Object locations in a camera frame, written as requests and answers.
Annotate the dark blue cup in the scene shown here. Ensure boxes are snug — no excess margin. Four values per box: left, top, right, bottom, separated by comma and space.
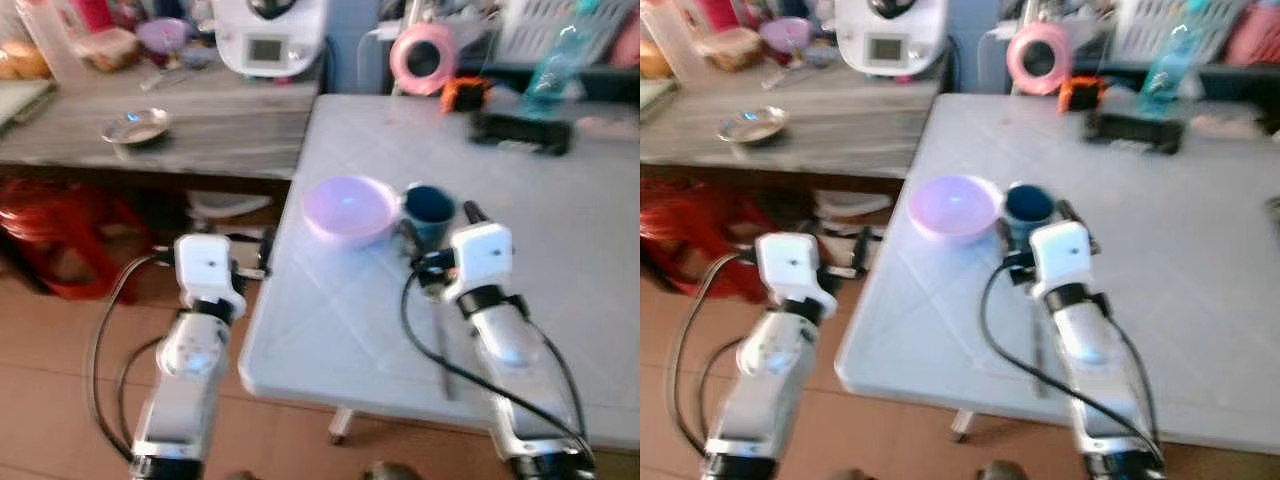
1003, 183, 1057, 243
402, 184, 458, 253

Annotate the white object under wooden table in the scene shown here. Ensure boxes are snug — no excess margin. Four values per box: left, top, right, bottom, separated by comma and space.
188, 190, 277, 223
814, 190, 895, 221

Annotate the pink plastic bowl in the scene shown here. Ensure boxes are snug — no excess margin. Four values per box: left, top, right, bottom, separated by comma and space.
302, 175, 402, 250
907, 174, 1002, 245

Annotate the black power strip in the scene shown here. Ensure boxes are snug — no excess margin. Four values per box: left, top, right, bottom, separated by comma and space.
469, 111, 575, 157
1084, 111, 1185, 155

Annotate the orange and black small device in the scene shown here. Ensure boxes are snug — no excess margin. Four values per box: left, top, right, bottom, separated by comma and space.
440, 76, 492, 114
1057, 76, 1107, 114

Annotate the red plastic stool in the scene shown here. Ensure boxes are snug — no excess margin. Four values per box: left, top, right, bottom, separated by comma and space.
640, 180, 773, 303
0, 180, 153, 303

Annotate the small steel plate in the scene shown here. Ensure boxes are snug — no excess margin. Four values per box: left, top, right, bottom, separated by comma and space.
100, 108, 172, 148
717, 106, 789, 146

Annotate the teal plastic water bottle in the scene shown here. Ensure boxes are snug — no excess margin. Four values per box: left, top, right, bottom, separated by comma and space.
523, 3, 602, 117
1139, 3, 1217, 117

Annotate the white slotted plastic basket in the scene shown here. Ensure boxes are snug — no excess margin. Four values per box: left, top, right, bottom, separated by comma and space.
494, 0, 633, 67
1109, 0, 1247, 63

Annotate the white kitchen appliance with display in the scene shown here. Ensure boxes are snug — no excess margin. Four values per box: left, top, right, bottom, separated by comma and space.
832, 0, 949, 78
212, 0, 330, 79

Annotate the green flat tray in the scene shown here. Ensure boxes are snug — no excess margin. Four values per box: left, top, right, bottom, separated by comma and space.
640, 78, 682, 113
0, 80, 57, 131

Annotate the purple small bowl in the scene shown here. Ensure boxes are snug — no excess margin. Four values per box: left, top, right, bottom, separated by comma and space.
136, 17, 192, 57
759, 16, 814, 54

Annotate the pink plastic container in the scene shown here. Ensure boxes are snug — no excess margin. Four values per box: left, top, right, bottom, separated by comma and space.
609, 18, 641, 67
1224, 3, 1280, 67

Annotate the clear food container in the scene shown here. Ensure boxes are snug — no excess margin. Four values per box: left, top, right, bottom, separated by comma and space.
74, 27, 142, 74
696, 27, 767, 74

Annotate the brown bread bun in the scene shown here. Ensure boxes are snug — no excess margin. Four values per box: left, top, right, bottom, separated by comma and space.
640, 40, 674, 80
0, 40, 52, 82

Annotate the clear plastic jug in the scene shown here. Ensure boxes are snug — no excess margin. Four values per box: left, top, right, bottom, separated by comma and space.
641, 0, 707, 83
14, 0, 87, 87

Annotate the red plastic canister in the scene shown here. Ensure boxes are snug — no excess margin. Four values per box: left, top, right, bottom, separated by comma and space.
69, 0, 114, 32
694, 0, 742, 32

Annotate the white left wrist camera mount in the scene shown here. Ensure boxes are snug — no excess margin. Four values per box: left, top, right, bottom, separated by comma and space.
174, 234, 248, 319
755, 232, 839, 319

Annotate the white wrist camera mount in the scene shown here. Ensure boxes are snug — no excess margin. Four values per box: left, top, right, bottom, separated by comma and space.
440, 221, 515, 303
174, 234, 248, 319
755, 232, 839, 319
1028, 220, 1095, 301

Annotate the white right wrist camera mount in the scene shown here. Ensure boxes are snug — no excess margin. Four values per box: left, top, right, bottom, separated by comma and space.
440, 221, 515, 303
1028, 220, 1095, 301

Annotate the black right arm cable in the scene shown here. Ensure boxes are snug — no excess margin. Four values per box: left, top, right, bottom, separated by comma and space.
979, 260, 1169, 469
399, 266, 597, 467

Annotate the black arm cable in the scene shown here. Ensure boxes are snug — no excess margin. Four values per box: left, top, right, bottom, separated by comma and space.
979, 260, 1169, 469
399, 266, 597, 467
84, 244, 181, 463
664, 244, 759, 459

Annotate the pink round ring object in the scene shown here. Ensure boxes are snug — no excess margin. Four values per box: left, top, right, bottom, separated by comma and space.
1005, 22, 1074, 97
389, 22, 460, 97

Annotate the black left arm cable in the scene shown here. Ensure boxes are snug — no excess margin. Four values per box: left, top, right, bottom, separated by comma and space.
84, 244, 181, 463
664, 244, 759, 459

